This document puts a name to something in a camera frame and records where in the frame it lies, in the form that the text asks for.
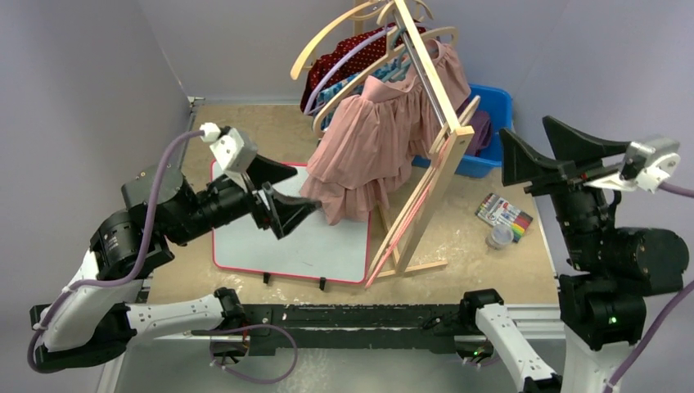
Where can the blue plastic bin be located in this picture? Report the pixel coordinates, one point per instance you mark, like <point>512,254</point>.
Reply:
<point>494,113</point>

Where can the pink garment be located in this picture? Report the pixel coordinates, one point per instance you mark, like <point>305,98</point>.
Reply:
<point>368,148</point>

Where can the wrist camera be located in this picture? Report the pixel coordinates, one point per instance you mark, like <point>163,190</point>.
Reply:
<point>232,149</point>
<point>646,165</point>

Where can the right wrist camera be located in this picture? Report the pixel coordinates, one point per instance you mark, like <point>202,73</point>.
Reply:
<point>646,165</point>

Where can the pink wire hanger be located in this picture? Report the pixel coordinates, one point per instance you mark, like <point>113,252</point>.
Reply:
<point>396,251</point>

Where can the purple pleated skirt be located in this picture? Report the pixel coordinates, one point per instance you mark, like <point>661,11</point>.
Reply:
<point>480,130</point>

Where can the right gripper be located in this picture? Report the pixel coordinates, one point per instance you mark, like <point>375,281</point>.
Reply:
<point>564,178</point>

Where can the white board with pink edge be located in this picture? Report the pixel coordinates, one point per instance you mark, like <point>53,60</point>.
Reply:
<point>315,250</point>

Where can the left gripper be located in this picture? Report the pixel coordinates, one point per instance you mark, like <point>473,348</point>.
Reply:
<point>286,211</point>

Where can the blue floral garment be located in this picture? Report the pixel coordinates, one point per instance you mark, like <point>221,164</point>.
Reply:
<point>390,71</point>

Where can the purple hanger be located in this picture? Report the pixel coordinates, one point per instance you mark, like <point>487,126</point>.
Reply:
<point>351,55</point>

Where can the wooden clothes rack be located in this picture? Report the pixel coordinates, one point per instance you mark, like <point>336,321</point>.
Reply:
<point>429,124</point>

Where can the empty wooden hanger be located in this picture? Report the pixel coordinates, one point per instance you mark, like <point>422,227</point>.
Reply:
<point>355,17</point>

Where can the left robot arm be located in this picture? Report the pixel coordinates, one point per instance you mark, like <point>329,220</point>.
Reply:
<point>95,318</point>

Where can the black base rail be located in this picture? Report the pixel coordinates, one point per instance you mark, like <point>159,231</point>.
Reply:
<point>438,328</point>

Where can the red polka dot dress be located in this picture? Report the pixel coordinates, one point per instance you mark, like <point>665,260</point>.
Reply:
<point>331,72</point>

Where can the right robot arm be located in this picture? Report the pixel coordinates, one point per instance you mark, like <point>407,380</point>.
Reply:
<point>602,303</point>

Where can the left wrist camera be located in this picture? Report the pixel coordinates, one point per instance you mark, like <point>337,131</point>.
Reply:
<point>232,149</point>

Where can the marker pack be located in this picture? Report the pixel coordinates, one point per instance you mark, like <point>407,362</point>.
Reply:
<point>495,209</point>

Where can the plain wooden hanger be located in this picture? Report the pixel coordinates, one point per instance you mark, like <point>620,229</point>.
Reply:
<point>459,134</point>

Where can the clear plastic cup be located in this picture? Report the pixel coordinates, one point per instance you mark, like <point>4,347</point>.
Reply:
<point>500,236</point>

